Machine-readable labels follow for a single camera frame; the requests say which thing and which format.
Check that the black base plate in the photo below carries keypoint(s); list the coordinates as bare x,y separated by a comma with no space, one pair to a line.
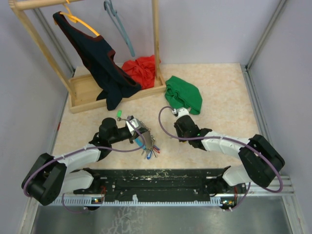
160,185

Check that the dark navy garment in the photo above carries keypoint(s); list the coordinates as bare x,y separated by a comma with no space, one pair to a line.
98,57

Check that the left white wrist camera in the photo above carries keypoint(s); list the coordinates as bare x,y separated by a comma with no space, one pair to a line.
132,124

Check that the large keyring with blue handle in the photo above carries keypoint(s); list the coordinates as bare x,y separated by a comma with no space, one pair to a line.
147,142

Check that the grey blue hanger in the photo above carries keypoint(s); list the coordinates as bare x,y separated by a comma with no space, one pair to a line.
108,7

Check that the green cloth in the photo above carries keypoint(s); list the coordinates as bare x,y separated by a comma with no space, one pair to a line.
181,94

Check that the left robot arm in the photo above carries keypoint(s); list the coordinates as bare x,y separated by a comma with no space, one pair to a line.
51,176

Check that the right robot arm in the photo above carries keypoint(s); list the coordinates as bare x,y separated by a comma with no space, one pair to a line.
253,152

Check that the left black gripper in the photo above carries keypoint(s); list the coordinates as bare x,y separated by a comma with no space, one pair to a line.
135,134

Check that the green tag key left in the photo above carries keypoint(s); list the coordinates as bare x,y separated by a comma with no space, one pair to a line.
119,116

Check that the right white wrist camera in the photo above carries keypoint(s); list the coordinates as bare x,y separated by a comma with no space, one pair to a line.
180,112

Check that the wooden clothes rack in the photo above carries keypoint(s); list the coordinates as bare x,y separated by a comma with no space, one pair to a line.
83,90

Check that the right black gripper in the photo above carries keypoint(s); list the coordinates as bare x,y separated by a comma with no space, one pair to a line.
178,129

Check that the red cloth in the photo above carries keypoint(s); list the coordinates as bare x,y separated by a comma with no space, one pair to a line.
142,70

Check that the yellow hanger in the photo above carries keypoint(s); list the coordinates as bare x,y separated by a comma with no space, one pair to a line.
75,19

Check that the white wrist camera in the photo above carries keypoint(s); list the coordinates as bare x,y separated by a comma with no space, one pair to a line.
132,124
180,112

